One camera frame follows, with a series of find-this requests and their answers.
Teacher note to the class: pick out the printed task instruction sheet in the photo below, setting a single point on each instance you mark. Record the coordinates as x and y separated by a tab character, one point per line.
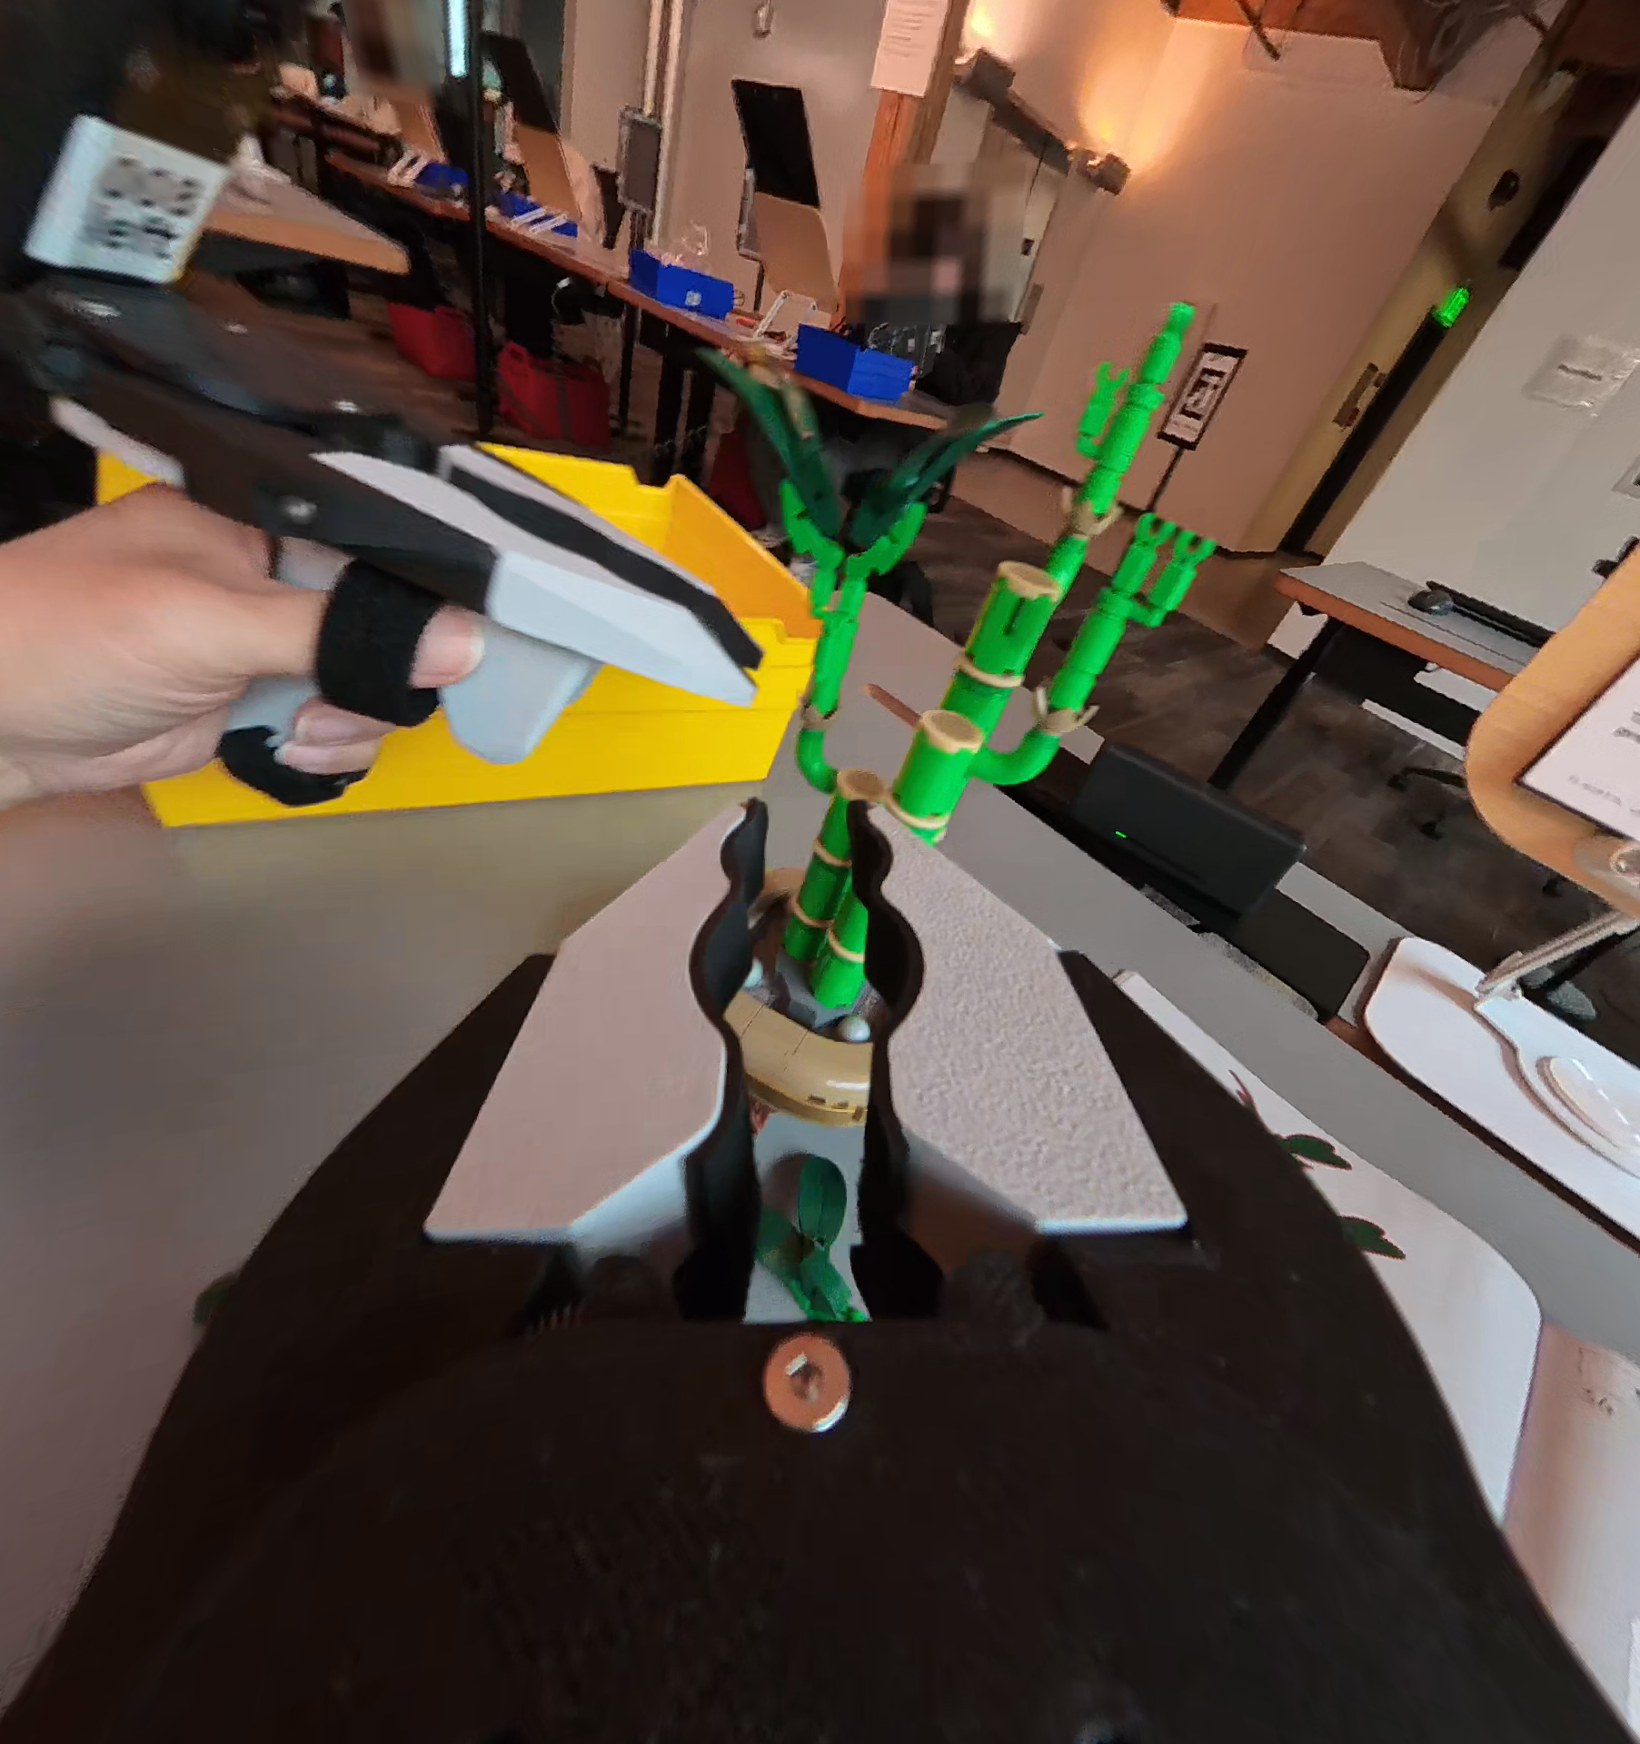
1636	736

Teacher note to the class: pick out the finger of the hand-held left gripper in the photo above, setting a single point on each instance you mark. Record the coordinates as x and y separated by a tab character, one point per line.
587	613
519	488

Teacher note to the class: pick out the yellow plastic bin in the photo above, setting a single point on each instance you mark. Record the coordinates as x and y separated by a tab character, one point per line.
655	764

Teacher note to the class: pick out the small framed sign stand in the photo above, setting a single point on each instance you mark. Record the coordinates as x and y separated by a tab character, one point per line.
1201	396

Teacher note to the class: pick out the green lego bamboo model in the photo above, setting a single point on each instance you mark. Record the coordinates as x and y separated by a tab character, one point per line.
982	654

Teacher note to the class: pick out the blue plastic bin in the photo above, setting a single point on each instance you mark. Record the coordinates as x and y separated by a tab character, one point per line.
854	365
682	284

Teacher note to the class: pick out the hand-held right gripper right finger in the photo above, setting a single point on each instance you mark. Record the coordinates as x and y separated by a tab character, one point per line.
1024	1078

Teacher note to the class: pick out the tall black pole stand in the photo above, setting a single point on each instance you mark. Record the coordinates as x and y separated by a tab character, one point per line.
472	205

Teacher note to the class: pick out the person's left hand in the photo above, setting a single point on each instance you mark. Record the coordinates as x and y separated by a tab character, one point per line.
111	641

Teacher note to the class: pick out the dark green lego leaf piece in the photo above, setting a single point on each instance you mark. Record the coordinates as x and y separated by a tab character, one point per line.
786	437
942	456

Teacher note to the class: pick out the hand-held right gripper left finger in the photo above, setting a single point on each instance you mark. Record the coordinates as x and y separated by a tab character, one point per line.
587	1078

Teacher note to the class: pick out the long wooden top desk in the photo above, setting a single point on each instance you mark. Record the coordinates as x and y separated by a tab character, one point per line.
600	273

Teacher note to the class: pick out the red plastic bin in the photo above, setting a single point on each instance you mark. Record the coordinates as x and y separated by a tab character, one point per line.
553	396
430	341

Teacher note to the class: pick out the white document stand base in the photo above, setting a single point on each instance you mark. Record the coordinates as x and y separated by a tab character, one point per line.
1432	1008

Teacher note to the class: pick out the white paper notice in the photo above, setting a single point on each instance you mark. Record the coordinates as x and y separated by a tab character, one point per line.
908	40

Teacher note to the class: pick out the lego instruction booklet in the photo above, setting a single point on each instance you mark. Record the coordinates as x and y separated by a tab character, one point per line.
1432	1308

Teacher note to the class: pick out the grey top office desk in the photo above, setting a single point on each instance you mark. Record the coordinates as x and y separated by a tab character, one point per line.
1377	613

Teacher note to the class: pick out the group of green lego leaves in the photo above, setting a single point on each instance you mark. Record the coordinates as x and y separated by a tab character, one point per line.
812	1199

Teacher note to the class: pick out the black power box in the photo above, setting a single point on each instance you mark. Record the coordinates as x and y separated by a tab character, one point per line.
1173	832

